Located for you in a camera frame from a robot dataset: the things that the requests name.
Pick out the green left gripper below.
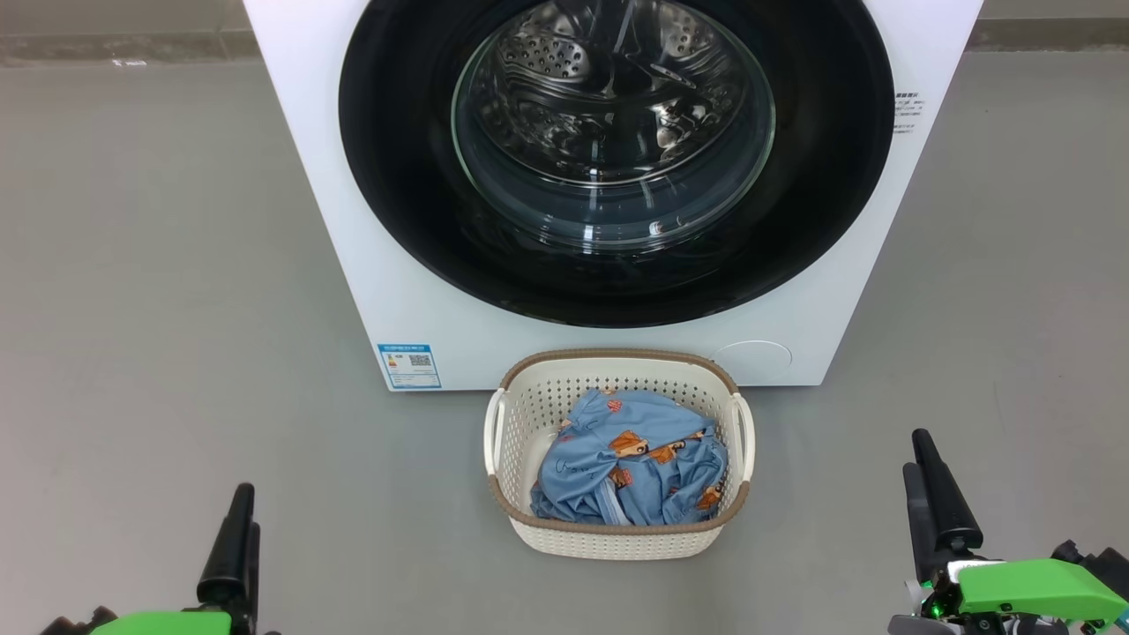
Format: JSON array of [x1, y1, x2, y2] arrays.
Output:
[[88, 483, 283, 635]]

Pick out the black round glass washer door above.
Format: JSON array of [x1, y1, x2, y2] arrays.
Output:
[[338, 0, 896, 329]]

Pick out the round white filter cover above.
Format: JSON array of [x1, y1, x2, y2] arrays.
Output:
[[713, 340, 793, 385]]

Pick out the white front-load washing machine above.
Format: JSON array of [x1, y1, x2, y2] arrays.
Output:
[[243, 0, 984, 392]]

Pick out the stainless steel washer drum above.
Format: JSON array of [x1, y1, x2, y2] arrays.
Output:
[[452, 0, 777, 254]]

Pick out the cream perforated laundry basket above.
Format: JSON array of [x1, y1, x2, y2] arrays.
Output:
[[482, 348, 757, 562]]

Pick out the small printed text label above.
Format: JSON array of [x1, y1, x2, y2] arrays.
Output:
[[893, 91, 927, 135]]

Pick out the blue garment with orange print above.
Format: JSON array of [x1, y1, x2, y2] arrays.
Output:
[[529, 388, 717, 523], [617, 432, 731, 528]]

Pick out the blue energy label sticker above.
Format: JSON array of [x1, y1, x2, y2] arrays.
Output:
[[378, 343, 442, 391]]

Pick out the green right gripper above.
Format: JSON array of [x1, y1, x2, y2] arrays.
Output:
[[889, 430, 1129, 635]]

